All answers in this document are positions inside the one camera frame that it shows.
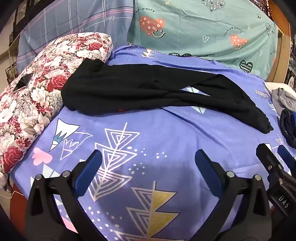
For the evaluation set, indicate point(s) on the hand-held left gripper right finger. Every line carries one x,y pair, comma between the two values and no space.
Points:
208,172

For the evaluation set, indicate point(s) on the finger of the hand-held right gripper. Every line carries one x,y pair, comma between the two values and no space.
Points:
283,153
266,155

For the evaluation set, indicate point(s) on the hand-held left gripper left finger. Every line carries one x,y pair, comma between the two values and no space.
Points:
89,172

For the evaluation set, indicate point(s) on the black pants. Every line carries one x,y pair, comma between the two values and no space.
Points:
138,88

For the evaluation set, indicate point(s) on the dark navy cloth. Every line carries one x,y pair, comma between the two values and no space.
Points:
286,127

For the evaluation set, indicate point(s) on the blue cloth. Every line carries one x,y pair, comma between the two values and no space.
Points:
294,117

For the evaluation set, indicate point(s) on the grey cloth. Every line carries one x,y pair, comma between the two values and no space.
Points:
284,97

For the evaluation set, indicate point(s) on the purple printed blanket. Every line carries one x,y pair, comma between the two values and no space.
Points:
161,139

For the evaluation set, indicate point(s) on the white textured cloth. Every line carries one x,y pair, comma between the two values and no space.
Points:
269,86

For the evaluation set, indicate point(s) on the red floral quilt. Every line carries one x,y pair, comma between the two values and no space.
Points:
46,92

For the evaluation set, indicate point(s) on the green heart print pillow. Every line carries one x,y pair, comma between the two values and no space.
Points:
196,27

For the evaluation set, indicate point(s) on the grey-blue plaid pillow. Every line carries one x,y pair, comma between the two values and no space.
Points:
69,20

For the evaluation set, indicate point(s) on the wooden bed frame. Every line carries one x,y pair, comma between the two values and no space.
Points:
278,62

